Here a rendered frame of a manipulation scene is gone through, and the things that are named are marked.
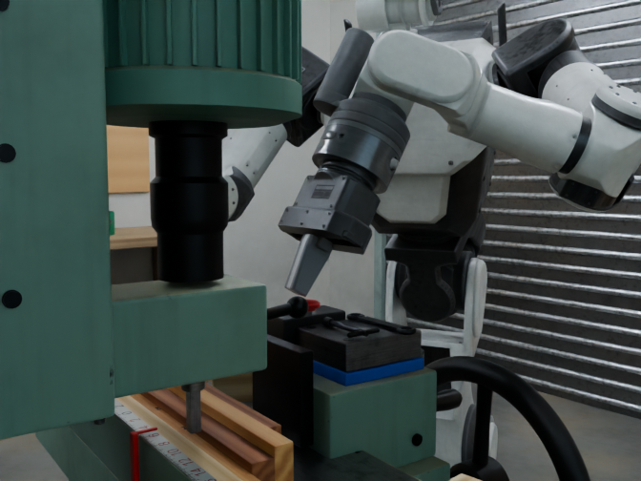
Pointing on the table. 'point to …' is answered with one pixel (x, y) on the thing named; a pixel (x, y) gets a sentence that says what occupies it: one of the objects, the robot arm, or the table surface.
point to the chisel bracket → (186, 333)
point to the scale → (162, 446)
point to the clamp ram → (286, 390)
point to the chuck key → (348, 327)
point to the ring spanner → (382, 324)
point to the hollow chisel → (193, 412)
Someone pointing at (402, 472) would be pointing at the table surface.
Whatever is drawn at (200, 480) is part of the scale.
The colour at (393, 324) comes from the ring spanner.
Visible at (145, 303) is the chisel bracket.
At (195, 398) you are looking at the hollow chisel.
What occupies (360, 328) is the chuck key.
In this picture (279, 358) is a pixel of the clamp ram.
